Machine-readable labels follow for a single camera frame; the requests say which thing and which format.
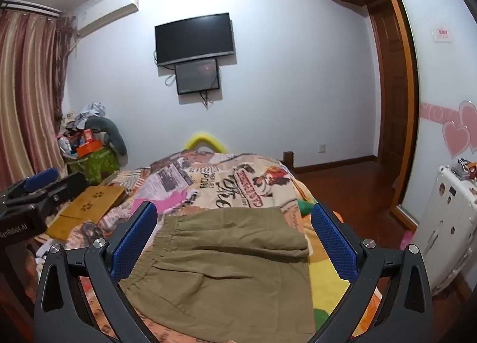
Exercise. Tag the wooden door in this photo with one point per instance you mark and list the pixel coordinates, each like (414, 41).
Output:
(391, 85)

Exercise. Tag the small black framed screen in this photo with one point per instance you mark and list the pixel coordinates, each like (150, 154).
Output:
(196, 76)

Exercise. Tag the white air conditioner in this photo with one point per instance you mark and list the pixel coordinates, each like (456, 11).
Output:
(108, 13)

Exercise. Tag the wooden paw print lap desk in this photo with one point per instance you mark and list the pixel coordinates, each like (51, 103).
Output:
(89, 205)

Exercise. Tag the striped red curtain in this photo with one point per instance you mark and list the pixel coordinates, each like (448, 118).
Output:
(29, 97)

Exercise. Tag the yellow foam tube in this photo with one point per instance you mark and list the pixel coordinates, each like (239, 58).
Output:
(197, 140)

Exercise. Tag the black wall television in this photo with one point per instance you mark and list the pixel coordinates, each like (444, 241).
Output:
(193, 39)

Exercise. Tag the pile of pale clothes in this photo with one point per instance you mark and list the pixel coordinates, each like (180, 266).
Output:
(91, 111)

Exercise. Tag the olive green pants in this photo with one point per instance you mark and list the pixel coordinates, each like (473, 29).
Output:
(223, 272)

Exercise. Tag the white wall socket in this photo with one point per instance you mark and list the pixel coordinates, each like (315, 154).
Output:
(321, 148)

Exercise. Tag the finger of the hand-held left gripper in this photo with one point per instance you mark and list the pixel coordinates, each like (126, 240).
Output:
(69, 183)
(37, 179)

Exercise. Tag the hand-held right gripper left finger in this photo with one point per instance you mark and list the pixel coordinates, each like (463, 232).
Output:
(136, 240)

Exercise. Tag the pink object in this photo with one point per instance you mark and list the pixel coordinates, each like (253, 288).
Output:
(407, 241)

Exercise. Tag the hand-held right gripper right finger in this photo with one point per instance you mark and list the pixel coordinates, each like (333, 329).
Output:
(331, 244)

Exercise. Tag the grey plush toy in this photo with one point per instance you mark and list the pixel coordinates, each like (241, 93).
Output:
(115, 134)

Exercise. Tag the wooden bed post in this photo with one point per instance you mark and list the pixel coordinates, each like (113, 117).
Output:
(289, 160)

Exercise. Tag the white heart decal sliding door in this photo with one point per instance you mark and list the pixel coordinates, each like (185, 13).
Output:
(439, 97)

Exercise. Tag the printed newspaper pattern blanket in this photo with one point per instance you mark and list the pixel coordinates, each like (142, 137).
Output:
(231, 186)

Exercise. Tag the orange box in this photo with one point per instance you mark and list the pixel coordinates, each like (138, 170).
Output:
(89, 148)

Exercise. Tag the toy car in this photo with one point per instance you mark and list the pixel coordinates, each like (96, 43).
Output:
(464, 169)

